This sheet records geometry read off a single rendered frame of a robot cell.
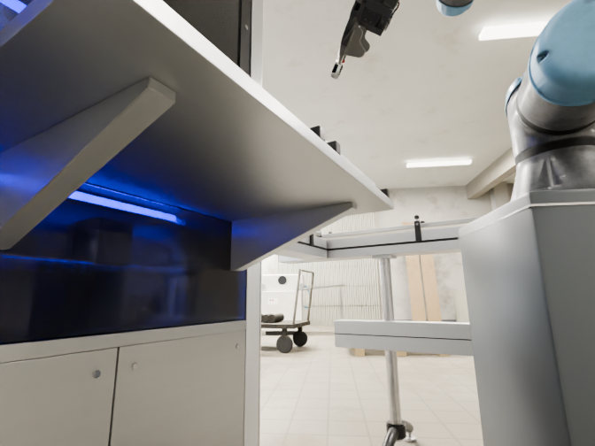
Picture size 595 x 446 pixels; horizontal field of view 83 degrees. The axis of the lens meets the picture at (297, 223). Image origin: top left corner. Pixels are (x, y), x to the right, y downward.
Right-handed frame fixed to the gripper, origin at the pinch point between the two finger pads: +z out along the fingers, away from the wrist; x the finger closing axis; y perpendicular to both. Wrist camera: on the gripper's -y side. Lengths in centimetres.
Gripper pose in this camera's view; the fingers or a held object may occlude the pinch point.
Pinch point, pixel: (340, 56)
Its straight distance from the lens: 91.8
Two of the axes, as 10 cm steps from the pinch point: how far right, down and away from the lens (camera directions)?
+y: 8.8, 4.8, -0.5
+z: -3.0, 6.2, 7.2
